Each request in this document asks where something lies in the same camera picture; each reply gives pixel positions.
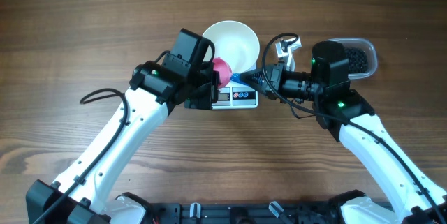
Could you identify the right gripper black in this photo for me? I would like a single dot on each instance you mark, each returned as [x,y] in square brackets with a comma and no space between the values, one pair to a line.
[276,81]

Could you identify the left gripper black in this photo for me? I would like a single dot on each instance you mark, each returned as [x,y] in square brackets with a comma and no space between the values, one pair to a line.
[201,102]

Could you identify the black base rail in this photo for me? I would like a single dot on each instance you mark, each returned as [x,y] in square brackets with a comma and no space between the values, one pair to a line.
[274,212]

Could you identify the pink scoop blue handle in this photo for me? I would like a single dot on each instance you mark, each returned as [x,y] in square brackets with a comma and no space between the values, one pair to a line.
[225,73]

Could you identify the clear plastic container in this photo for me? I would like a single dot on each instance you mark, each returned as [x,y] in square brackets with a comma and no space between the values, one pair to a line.
[368,48]

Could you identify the white bowl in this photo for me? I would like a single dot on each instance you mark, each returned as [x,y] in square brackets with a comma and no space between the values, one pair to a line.
[235,43]

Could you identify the white digital kitchen scale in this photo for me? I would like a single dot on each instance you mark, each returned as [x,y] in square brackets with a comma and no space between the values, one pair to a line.
[236,96]

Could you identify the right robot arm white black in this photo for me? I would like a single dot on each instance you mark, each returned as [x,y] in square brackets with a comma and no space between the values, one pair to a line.
[352,121]

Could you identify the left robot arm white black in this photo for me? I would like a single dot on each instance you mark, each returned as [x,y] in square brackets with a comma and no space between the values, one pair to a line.
[80,193]

